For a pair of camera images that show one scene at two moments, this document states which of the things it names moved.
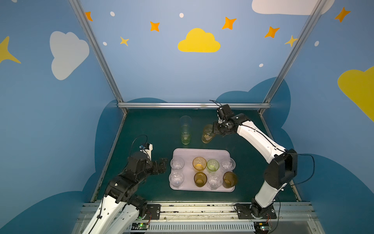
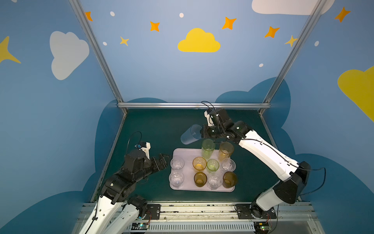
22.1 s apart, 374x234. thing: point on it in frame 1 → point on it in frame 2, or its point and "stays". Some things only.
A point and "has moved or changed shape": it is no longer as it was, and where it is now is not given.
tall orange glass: x=208 y=133 has moved or changed shape
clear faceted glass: x=177 y=163 stays
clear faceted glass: x=215 y=180 stays
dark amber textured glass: x=230 y=179 stays
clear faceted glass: x=228 y=165 stays
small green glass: x=213 y=165 stays
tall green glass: x=185 y=138 → x=208 y=147
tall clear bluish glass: x=186 y=122 → x=192 y=134
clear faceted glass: x=176 y=179 stays
